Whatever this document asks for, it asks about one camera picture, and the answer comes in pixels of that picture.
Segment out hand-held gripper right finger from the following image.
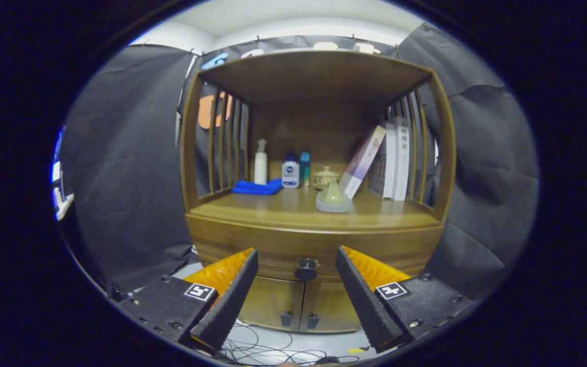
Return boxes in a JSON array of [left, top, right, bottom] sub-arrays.
[[336, 245, 472, 354]]

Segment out white lotion bottle blue cap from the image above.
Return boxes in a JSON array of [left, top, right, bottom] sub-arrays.
[[282, 152, 300, 189]]

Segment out wooden drawer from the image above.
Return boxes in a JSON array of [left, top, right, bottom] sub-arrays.
[[186, 214, 444, 282]]

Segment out pale green soap dish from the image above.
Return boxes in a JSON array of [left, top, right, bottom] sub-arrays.
[[316, 179, 353, 214]]

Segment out plain white book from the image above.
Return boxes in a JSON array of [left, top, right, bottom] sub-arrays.
[[383, 122, 397, 199]]

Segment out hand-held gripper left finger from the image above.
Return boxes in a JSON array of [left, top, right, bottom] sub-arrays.
[[119, 248, 259, 352]]

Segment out purple and white book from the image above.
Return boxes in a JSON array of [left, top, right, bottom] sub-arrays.
[[339, 125, 387, 199]]

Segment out white book black lettering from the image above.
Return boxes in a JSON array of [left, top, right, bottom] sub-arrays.
[[393, 117, 410, 201]]

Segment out wooden countertop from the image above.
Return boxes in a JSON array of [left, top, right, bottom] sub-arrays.
[[190, 189, 442, 230]]

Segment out wooden cabinet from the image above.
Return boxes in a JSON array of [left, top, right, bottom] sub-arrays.
[[179, 48, 457, 334]]

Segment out white pump bottle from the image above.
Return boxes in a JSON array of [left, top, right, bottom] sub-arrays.
[[254, 139, 269, 185]]

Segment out dark patterned book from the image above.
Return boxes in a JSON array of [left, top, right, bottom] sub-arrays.
[[367, 158, 386, 197]]

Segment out black backdrop cloth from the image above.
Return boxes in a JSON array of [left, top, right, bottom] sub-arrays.
[[59, 23, 539, 301]]

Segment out tangled black cables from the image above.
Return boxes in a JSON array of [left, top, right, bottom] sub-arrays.
[[217, 321, 365, 365]]

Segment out blue folded cloth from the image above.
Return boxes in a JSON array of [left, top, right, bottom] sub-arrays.
[[231, 178, 284, 195]]

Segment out beige lidded teacup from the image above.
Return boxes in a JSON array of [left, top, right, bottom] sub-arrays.
[[314, 166, 339, 191]]

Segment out wooden cabinet door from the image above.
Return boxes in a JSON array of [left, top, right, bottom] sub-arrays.
[[301, 280, 363, 334], [237, 276, 305, 332]]

